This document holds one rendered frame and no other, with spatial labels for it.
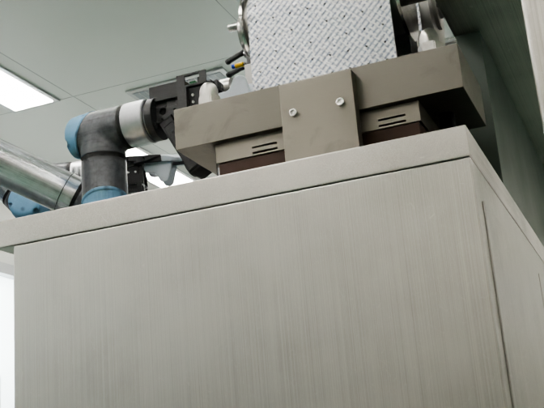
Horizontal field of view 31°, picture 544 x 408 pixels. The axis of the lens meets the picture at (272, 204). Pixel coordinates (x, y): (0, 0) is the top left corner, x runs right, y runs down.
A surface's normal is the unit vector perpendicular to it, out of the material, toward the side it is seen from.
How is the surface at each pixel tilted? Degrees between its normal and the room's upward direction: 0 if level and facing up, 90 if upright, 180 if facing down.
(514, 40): 180
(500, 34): 180
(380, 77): 90
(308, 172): 90
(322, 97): 90
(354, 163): 90
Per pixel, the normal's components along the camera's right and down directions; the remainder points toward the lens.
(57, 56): 0.08, 0.95
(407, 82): -0.37, -0.23
